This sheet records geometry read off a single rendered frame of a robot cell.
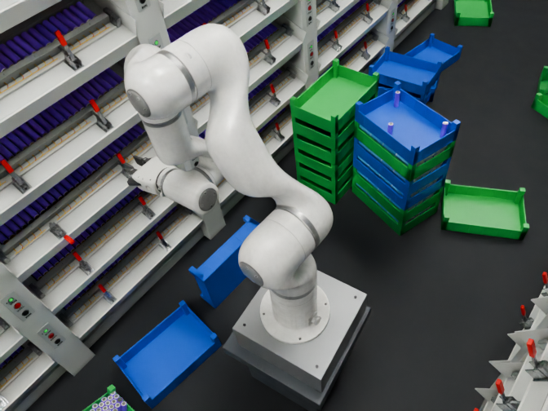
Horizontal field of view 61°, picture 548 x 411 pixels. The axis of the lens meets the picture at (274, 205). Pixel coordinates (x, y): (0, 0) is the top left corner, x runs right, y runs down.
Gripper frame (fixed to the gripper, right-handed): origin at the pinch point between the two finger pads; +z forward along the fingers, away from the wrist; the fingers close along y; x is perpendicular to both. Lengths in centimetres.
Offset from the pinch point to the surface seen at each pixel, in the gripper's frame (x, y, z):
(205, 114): -7.1, 33.9, 7.7
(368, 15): -23, 142, 10
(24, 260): -7.0, -38.0, 7.8
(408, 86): -54, 136, -13
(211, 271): -44.8, 0.4, -11.7
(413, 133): -30, 77, -47
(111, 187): -6.6, -6.8, 8.5
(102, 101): 17.3, 4.0, 8.2
